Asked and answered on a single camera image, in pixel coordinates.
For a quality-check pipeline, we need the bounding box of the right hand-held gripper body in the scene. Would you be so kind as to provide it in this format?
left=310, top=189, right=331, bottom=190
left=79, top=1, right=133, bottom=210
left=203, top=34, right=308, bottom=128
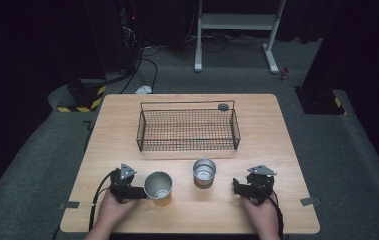
left=243, top=164, right=278, bottom=205

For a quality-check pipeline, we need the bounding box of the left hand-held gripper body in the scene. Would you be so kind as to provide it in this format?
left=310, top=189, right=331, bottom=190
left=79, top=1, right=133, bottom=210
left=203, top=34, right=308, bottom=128
left=109, top=162, right=138, bottom=204

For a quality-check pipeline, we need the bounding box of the tall orange steel cup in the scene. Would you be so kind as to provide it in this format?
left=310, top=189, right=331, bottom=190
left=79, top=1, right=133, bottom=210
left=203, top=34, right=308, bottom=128
left=143, top=171, right=174, bottom=207

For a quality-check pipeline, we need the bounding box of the short dark steel cup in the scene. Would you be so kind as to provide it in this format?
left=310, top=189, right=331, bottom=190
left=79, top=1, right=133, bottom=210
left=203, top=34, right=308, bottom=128
left=192, top=157, right=218, bottom=190

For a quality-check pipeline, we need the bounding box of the black wire basket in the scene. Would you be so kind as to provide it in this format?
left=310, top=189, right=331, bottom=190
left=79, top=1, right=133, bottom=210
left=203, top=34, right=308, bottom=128
left=135, top=99, right=242, bottom=153

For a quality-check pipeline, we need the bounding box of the person's left hand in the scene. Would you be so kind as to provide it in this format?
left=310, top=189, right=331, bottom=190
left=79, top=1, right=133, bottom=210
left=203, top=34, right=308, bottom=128
left=96, top=189, right=139, bottom=232

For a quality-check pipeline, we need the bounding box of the person's right hand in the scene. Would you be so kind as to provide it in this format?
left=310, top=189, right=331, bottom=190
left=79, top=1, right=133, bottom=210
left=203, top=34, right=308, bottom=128
left=241, top=194, right=280, bottom=234

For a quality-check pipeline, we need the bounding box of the grey tape strip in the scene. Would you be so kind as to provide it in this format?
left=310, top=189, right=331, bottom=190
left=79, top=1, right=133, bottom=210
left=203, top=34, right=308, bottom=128
left=299, top=196, right=323, bottom=207
left=58, top=200, right=81, bottom=211

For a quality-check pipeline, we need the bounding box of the black yellow striped base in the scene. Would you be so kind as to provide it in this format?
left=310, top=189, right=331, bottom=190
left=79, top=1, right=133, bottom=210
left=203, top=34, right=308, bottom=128
left=56, top=78, right=108, bottom=114

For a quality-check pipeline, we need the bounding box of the white power adapter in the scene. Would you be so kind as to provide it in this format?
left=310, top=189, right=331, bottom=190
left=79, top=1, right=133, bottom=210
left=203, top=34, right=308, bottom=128
left=134, top=85, right=154, bottom=95

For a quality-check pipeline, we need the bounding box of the black base with yellow mark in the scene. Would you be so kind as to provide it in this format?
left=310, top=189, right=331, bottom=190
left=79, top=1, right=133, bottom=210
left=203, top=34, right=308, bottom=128
left=294, top=85, right=347, bottom=116

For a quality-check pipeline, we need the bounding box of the dark computer rack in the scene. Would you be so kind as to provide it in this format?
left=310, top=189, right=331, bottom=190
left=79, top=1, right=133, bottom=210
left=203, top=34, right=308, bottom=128
left=83, top=0, right=145, bottom=73

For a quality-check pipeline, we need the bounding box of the white metal stand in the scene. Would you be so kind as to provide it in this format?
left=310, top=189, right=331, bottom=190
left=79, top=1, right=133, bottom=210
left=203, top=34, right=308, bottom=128
left=193, top=0, right=287, bottom=75

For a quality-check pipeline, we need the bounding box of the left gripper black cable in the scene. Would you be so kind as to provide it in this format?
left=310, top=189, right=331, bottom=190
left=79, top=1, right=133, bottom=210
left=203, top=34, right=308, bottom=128
left=88, top=169, right=117, bottom=233

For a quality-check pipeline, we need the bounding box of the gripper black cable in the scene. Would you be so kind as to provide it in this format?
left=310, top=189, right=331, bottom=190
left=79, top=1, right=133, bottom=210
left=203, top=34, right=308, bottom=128
left=88, top=169, right=117, bottom=233
left=260, top=189, right=285, bottom=240

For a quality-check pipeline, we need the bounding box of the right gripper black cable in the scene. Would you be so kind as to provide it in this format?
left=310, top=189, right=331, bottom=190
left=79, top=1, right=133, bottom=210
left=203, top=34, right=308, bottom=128
left=260, top=189, right=285, bottom=240

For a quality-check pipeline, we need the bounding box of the black floor cable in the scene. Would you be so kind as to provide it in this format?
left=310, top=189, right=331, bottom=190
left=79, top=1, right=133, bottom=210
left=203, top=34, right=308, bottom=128
left=119, top=46, right=159, bottom=95

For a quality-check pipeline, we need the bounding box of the bundle of floor cables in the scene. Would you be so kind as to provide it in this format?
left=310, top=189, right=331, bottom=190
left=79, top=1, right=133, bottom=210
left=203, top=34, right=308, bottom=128
left=184, top=30, right=269, bottom=55

